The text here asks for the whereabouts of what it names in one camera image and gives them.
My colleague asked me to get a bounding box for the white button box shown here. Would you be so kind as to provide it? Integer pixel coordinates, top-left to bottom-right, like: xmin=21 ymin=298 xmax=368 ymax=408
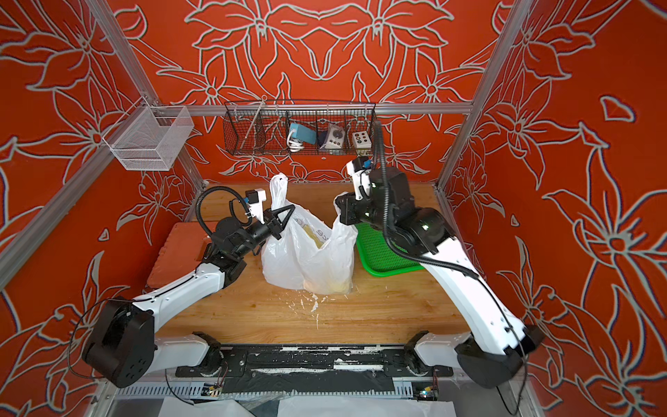
xmin=350 ymin=131 xmax=372 ymax=152

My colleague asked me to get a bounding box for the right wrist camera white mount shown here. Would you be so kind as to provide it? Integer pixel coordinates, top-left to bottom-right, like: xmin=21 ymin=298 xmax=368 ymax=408
xmin=346 ymin=156 xmax=372 ymax=201

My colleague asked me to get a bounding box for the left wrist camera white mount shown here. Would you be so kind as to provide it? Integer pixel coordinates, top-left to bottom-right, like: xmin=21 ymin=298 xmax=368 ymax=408
xmin=245 ymin=189 xmax=267 ymax=223

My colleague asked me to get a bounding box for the black wire wall basket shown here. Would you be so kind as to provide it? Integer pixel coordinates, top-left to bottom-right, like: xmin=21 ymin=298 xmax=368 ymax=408
xmin=222 ymin=99 xmax=381 ymax=156

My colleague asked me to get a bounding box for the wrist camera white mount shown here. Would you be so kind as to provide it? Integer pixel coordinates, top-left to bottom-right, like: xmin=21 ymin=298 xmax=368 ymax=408
xmin=245 ymin=189 xmax=267 ymax=223
xmin=346 ymin=156 xmax=372 ymax=201

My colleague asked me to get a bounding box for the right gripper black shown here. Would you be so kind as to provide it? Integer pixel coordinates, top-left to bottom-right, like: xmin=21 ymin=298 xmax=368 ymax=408
xmin=333 ymin=192 xmax=399 ymax=235

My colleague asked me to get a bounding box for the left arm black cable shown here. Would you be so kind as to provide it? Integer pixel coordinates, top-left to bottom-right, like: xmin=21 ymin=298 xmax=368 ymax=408
xmin=66 ymin=186 xmax=254 ymax=381

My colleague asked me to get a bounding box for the white round-socket adapter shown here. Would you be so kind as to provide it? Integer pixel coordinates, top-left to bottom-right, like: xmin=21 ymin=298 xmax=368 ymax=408
xmin=318 ymin=123 xmax=346 ymax=150

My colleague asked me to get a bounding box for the orange plastic tool case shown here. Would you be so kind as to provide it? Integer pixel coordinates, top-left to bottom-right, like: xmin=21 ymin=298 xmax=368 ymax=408
xmin=147 ymin=222 xmax=211 ymax=289

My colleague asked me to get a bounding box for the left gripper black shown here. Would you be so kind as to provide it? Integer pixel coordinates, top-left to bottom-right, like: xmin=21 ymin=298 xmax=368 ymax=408
xmin=233 ymin=205 xmax=295 ymax=262

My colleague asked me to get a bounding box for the clear plastic wall bin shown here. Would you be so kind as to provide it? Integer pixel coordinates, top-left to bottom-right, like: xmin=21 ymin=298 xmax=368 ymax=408
xmin=102 ymin=107 xmax=194 ymax=171

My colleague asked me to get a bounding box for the green plastic basket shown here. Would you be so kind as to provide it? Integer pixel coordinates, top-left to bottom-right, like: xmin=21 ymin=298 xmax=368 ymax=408
xmin=355 ymin=223 xmax=423 ymax=278

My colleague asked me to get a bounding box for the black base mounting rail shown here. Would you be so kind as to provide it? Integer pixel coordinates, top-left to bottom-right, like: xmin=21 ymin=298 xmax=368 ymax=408
xmin=175 ymin=345 xmax=454 ymax=401

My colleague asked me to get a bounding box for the blue white charger with cable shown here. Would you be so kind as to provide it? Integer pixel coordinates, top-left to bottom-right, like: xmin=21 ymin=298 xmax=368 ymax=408
xmin=287 ymin=123 xmax=317 ymax=152

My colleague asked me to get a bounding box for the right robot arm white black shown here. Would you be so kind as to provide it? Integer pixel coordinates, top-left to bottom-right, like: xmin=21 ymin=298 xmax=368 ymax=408
xmin=335 ymin=160 xmax=544 ymax=389

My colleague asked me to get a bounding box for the white printed plastic bag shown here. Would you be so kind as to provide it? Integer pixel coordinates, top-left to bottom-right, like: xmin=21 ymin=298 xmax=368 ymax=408
xmin=262 ymin=204 xmax=358 ymax=295

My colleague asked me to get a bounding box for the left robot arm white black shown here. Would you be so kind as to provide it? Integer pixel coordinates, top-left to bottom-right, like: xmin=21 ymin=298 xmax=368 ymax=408
xmin=82 ymin=204 xmax=295 ymax=389

